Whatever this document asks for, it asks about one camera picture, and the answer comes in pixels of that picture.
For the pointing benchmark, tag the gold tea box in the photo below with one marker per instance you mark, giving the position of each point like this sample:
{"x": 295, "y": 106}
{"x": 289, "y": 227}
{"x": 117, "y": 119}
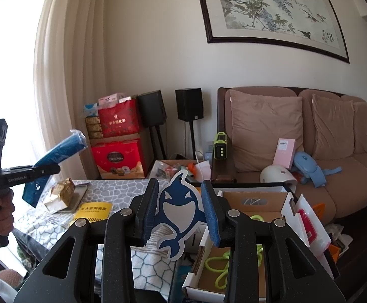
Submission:
{"x": 94, "y": 127}
{"x": 92, "y": 121}
{"x": 95, "y": 134}

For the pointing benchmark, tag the brown snack packet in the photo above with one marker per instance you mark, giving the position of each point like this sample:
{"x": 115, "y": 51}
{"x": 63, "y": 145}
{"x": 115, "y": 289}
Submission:
{"x": 60, "y": 194}

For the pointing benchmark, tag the pink white carton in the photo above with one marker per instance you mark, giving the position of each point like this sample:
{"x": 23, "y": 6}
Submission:
{"x": 114, "y": 98}

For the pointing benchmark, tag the black speaker stand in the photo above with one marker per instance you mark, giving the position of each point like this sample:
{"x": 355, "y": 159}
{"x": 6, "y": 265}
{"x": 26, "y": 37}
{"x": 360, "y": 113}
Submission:
{"x": 158, "y": 145}
{"x": 191, "y": 139}

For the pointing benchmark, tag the blue plastic pouch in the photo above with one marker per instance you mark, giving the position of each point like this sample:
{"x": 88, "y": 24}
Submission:
{"x": 57, "y": 154}

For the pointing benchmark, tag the white dome lamp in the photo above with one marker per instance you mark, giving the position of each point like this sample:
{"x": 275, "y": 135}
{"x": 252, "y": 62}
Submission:
{"x": 276, "y": 176}

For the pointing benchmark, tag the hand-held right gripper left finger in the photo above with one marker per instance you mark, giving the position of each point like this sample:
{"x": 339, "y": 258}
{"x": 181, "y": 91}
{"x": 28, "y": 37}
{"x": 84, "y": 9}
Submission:
{"x": 148, "y": 221}

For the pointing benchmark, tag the pink paper bag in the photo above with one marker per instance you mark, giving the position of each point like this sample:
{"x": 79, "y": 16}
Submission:
{"x": 202, "y": 172}

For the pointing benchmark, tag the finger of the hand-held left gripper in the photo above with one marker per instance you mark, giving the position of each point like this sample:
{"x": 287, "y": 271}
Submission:
{"x": 47, "y": 169}

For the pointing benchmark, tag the red gift boxes stack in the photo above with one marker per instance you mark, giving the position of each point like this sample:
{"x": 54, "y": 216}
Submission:
{"x": 147, "y": 151}

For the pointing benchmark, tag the red gift bag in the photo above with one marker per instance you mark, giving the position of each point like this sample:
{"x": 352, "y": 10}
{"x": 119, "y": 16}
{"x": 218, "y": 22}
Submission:
{"x": 120, "y": 120}

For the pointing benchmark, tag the white curtain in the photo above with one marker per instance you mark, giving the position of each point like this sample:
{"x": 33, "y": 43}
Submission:
{"x": 69, "y": 69}

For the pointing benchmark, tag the blue massager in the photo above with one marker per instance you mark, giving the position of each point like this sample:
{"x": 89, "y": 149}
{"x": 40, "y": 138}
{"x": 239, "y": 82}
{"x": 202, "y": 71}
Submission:
{"x": 309, "y": 169}

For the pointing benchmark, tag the brown cushion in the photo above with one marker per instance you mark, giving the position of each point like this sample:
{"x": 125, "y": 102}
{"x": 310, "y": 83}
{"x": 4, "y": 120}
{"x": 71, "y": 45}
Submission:
{"x": 265, "y": 126}
{"x": 331, "y": 126}
{"x": 363, "y": 126}

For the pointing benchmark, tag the blue whale cutout card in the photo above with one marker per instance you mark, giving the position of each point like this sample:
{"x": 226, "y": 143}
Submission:
{"x": 177, "y": 205}

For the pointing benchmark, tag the brown sofa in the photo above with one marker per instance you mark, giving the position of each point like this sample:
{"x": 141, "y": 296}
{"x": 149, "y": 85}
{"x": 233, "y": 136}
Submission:
{"x": 344, "y": 176}

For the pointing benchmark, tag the grey printed blanket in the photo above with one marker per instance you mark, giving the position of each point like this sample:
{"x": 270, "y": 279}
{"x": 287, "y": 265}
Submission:
{"x": 107, "y": 195}

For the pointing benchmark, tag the white power strip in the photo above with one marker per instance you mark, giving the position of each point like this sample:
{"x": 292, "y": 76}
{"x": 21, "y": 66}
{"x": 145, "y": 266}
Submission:
{"x": 208, "y": 154}

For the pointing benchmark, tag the red package in clear bag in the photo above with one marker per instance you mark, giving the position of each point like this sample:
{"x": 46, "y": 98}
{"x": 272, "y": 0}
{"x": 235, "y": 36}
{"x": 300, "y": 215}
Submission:
{"x": 309, "y": 230}

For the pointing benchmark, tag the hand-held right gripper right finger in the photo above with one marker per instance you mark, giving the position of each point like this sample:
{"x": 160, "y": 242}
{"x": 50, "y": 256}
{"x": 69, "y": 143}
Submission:
{"x": 210, "y": 217}

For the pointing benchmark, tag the blue tissue pack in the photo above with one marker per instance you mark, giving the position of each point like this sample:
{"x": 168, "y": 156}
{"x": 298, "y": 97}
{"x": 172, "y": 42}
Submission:
{"x": 90, "y": 109}

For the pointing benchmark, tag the orange plastic crate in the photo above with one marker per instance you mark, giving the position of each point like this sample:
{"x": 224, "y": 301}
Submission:
{"x": 318, "y": 210}

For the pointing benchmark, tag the framed flower painting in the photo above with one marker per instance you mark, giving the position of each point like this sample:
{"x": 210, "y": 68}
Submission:
{"x": 275, "y": 12}

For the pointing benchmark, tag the pink box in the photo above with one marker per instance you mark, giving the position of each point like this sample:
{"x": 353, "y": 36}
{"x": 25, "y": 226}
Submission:
{"x": 284, "y": 153}

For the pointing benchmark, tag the yellow instruction booklet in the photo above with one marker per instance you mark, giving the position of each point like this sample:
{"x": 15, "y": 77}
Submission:
{"x": 91, "y": 211}

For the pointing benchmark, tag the green black portable lamp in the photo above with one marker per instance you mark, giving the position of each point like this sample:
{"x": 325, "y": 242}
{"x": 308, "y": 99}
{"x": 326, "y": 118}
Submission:
{"x": 220, "y": 146}

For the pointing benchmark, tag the black speaker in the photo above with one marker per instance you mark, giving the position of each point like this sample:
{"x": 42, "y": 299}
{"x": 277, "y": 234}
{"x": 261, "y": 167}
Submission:
{"x": 189, "y": 104}
{"x": 151, "y": 107}

